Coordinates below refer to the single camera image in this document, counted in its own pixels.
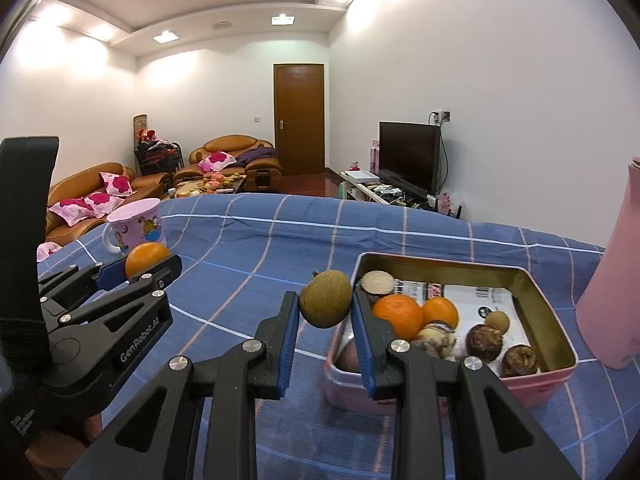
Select blue plaid blanket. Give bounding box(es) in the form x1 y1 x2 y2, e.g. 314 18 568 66
37 192 640 480

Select pink bottle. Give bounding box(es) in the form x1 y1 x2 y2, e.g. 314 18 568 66
575 156 640 371

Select printed white paper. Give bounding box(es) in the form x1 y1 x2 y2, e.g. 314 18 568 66
392 280 531 356

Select white television stand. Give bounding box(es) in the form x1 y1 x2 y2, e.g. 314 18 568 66
340 170 461 221

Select black television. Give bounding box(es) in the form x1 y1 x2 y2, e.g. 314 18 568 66
378 121 442 197

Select pink cartoon cup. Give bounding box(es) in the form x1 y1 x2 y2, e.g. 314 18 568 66
102 197 168 257

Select purple cloth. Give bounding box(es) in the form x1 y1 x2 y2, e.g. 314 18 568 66
235 146 278 166

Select pink floral pillow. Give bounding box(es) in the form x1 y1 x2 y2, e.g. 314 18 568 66
48 197 98 227
197 150 237 173
84 192 125 218
100 171 135 197

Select pink tin box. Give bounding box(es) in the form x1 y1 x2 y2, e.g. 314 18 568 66
324 251 579 416

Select coffee table with snacks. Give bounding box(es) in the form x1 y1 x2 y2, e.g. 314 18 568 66
167 172 248 199

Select brown wooden door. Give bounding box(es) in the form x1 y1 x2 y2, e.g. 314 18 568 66
273 63 326 176

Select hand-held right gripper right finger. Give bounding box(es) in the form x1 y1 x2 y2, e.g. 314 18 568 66
350 290 581 480

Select small orange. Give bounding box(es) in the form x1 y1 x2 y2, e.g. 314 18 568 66
422 296 459 331

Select black cluttered rack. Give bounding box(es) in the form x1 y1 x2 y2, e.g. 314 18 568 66
134 137 183 179

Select dark water chestnut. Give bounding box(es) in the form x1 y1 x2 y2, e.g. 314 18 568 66
466 324 504 363
500 344 541 378

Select brown leather sofa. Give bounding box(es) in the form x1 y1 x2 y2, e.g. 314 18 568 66
173 134 283 192
46 161 173 247

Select brown kiwi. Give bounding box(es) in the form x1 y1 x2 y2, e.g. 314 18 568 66
298 270 353 329
484 310 512 336

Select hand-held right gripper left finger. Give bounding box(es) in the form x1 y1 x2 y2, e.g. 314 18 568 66
62 290 301 480

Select dark purple fruit piece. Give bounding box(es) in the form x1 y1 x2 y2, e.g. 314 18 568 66
336 342 362 374

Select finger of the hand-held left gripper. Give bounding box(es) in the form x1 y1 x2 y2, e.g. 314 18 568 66
37 261 127 306
42 254 183 333

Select large orange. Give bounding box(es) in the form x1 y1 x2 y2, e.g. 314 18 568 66
125 242 171 279
372 294 425 343

